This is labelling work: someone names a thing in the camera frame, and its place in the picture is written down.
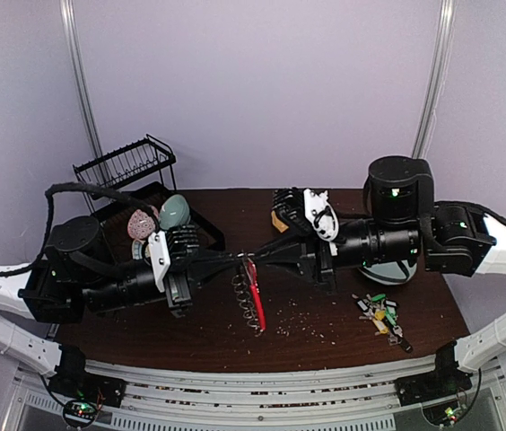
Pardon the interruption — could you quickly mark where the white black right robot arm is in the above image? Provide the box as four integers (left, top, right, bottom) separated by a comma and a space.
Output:
242, 156, 506, 405

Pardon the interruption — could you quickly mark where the right aluminium frame post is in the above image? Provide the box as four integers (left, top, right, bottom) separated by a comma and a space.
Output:
412, 0, 457, 159

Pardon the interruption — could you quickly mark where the blue patterned bowl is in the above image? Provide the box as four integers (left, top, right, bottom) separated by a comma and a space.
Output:
131, 239, 145, 260

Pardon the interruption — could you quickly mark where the light blue flower plate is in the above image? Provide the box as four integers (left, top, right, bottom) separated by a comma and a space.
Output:
359, 260, 417, 286

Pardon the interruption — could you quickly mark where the red handled key ring holder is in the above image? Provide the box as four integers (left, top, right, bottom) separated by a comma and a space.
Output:
231, 260, 266, 335

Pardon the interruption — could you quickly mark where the left aluminium frame post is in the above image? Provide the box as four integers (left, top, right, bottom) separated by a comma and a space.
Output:
59, 0, 103, 158

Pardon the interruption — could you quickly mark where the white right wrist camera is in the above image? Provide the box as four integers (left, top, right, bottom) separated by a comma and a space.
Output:
271, 187, 340, 243

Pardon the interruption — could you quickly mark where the green ceramic bowl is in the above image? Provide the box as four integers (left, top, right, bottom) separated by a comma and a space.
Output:
159, 194, 190, 231

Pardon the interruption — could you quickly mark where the yellow dotted plate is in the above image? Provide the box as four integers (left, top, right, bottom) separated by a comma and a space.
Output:
271, 210, 289, 233

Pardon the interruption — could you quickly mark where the aluminium frame post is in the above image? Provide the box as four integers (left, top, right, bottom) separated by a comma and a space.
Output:
59, 0, 103, 158
412, 0, 457, 159

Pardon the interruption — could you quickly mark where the yellow key tag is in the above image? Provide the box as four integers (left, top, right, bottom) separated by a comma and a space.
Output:
372, 310, 389, 335

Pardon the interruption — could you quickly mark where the black wire dish rack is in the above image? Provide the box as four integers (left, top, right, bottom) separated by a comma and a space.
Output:
73, 134, 225, 251

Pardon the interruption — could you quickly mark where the green key tag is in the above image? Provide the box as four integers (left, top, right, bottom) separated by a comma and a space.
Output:
367, 294, 387, 303

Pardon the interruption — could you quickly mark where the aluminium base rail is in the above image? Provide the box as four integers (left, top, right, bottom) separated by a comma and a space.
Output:
0, 356, 506, 430

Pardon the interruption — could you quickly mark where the pink patterned bowl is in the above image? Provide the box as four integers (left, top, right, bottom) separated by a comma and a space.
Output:
126, 209, 159, 241

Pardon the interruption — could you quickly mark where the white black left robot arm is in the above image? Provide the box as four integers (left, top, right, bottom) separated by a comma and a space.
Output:
0, 183, 245, 407

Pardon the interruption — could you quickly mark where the black key tag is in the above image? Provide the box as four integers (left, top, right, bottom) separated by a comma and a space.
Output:
356, 300, 371, 313

